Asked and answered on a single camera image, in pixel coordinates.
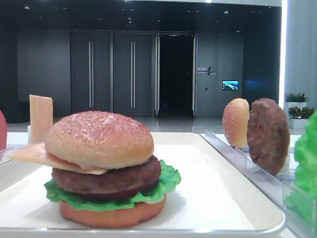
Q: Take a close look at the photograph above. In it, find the sesame top bun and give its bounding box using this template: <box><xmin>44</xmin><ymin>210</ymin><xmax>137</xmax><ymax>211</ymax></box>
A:
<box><xmin>45</xmin><ymin>111</ymin><xmax>154</xmax><ymax>169</ymax></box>

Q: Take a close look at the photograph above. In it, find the sesame bun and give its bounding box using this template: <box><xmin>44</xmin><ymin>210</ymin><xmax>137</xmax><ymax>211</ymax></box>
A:
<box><xmin>222</xmin><ymin>98</ymin><xmax>250</xmax><ymax>148</ymax></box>
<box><xmin>45</xmin><ymin>111</ymin><xmax>154</xmax><ymax>169</ymax></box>

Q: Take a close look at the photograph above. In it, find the green lettuce leaf on burger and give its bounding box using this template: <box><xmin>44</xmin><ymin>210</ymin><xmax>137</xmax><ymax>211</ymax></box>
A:
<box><xmin>44</xmin><ymin>160</ymin><xmax>181</xmax><ymax>212</ymax></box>

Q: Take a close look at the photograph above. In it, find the brown meat patty on burger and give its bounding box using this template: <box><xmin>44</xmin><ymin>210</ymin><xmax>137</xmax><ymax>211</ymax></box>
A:
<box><xmin>52</xmin><ymin>156</ymin><xmax>161</xmax><ymax>194</ymax></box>

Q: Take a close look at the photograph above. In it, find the upright brown meat patty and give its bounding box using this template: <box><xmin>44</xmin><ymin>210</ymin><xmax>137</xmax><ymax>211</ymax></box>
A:
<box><xmin>247</xmin><ymin>98</ymin><xmax>290</xmax><ymax>175</ymax></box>

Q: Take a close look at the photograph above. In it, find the upright cheese slice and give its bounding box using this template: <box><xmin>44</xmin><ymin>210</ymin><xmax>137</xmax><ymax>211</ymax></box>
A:
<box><xmin>29</xmin><ymin>95</ymin><xmax>53</xmax><ymax>143</ymax></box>

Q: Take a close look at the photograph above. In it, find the flat cheese slice on burger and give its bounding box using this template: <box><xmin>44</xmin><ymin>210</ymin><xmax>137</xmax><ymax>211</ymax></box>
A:
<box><xmin>8</xmin><ymin>143</ymin><xmax>107</xmax><ymax>175</ymax></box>

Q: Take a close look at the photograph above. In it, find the red tomato slice at left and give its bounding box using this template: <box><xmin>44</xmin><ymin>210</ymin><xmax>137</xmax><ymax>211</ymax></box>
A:
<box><xmin>0</xmin><ymin>111</ymin><xmax>7</xmax><ymax>150</ymax></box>

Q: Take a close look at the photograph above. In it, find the green lettuce in right rack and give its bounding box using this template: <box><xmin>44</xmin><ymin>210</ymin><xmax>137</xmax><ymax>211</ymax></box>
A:
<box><xmin>285</xmin><ymin>113</ymin><xmax>317</xmax><ymax>228</ymax></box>

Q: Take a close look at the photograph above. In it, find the right dark double door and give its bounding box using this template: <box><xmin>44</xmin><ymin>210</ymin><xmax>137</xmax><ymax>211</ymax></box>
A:
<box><xmin>113</xmin><ymin>32</ymin><xmax>153</xmax><ymax>117</ymax></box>

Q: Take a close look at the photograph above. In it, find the dark double door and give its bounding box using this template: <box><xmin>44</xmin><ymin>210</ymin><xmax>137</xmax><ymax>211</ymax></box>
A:
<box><xmin>71</xmin><ymin>30</ymin><xmax>110</xmax><ymax>113</ymax></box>
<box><xmin>113</xmin><ymin>32</ymin><xmax>153</xmax><ymax>117</ymax></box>

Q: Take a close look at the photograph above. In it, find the bottom bun slice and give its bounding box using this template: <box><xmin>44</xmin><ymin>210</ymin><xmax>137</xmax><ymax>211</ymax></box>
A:
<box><xmin>59</xmin><ymin>196</ymin><xmax>166</xmax><ymax>229</ymax></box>

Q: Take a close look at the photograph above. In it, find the left dark double door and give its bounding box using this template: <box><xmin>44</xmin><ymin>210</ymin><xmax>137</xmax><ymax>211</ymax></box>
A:
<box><xmin>71</xmin><ymin>30</ymin><xmax>110</xmax><ymax>113</ymax></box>

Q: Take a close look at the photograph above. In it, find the white plastic tray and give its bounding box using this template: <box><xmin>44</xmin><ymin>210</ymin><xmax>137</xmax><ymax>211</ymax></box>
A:
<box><xmin>0</xmin><ymin>132</ymin><xmax>286</xmax><ymax>238</ymax></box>

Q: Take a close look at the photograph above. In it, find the upper white planter with plants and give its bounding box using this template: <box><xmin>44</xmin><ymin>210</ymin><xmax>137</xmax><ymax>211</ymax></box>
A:
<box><xmin>284</xmin><ymin>92</ymin><xmax>308</xmax><ymax>113</ymax></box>

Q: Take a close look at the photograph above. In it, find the white planter with plants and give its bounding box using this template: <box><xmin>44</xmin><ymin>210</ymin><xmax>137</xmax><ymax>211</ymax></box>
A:
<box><xmin>284</xmin><ymin>92</ymin><xmax>308</xmax><ymax>113</ymax></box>
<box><xmin>289</xmin><ymin>107</ymin><xmax>315</xmax><ymax>129</ymax></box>

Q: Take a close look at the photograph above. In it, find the clear acrylic right rack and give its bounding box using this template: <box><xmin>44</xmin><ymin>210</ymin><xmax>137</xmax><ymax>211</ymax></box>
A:
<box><xmin>204</xmin><ymin>130</ymin><xmax>317</xmax><ymax>238</ymax></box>

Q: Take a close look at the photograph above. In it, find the clear acrylic rack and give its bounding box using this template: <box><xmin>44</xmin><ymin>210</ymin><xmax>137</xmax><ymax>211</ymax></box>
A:
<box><xmin>0</xmin><ymin>132</ymin><xmax>48</xmax><ymax>160</ymax></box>
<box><xmin>204</xmin><ymin>130</ymin><xmax>317</xmax><ymax>238</ymax></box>

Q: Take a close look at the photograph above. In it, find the lower white planter with plants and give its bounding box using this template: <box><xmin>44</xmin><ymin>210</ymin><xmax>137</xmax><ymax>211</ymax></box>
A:
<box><xmin>289</xmin><ymin>107</ymin><xmax>315</xmax><ymax>129</ymax></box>

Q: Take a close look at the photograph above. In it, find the clear acrylic left rack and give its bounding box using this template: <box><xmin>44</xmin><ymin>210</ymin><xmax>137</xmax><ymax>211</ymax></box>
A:
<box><xmin>0</xmin><ymin>132</ymin><xmax>48</xmax><ymax>160</ymax></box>

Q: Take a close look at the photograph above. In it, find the wall sign lettering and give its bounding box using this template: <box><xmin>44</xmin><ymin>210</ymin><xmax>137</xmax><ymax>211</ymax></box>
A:
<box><xmin>197</xmin><ymin>67</ymin><xmax>217</xmax><ymax>75</ymax></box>

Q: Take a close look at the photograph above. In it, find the open glass doorway frame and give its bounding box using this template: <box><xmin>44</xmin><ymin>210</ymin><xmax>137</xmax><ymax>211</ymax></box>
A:
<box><xmin>155</xmin><ymin>32</ymin><xmax>196</xmax><ymax>118</ymax></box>

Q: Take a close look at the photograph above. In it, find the small wall screen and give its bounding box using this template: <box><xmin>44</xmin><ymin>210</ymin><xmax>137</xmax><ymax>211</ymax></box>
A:
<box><xmin>222</xmin><ymin>80</ymin><xmax>239</xmax><ymax>91</ymax></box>

